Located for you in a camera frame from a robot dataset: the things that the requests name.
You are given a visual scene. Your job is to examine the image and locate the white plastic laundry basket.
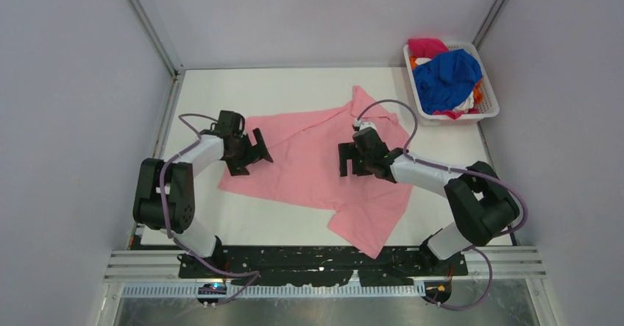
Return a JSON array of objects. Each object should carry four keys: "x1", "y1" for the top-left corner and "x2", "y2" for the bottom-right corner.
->
[{"x1": 403, "y1": 41, "x2": 500, "y2": 126}]

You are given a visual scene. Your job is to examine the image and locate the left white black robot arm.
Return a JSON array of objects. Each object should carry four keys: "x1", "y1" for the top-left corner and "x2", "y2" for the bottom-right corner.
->
[{"x1": 132, "y1": 110, "x2": 273, "y2": 277}]

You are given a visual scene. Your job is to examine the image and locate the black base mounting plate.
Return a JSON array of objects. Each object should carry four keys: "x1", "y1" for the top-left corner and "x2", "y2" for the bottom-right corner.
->
[{"x1": 177, "y1": 245, "x2": 468, "y2": 287}]

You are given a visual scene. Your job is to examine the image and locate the magenta t shirt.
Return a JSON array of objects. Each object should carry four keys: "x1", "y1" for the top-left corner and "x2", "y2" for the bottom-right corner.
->
[{"x1": 407, "y1": 38, "x2": 449, "y2": 59}]

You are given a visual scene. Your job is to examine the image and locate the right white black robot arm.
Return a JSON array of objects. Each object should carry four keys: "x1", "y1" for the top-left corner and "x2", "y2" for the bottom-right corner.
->
[{"x1": 338, "y1": 126, "x2": 525, "y2": 275}]

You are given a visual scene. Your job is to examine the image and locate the white slotted cable duct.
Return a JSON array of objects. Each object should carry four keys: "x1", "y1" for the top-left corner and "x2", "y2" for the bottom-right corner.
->
[{"x1": 121, "y1": 282, "x2": 425, "y2": 299}]

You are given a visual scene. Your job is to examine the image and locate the aluminium frame rail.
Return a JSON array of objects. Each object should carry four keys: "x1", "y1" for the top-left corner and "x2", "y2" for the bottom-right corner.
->
[{"x1": 104, "y1": 246, "x2": 547, "y2": 286}]

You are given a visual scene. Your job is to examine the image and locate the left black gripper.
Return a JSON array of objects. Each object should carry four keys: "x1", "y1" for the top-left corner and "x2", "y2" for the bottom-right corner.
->
[{"x1": 225, "y1": 130, "x2": 272, "y2": 177}]

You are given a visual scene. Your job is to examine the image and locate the pink t shirt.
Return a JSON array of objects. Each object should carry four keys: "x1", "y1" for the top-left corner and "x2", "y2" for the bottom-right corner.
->
[{"x1": 218, "y1": 85, "x2": 412, "y2": 258}]

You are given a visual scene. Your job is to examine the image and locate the blue t shirt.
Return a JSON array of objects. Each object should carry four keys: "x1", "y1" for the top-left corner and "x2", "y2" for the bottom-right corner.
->
[{"x1": 412, "y1": 49, "x2": 483, "y2": 116}]

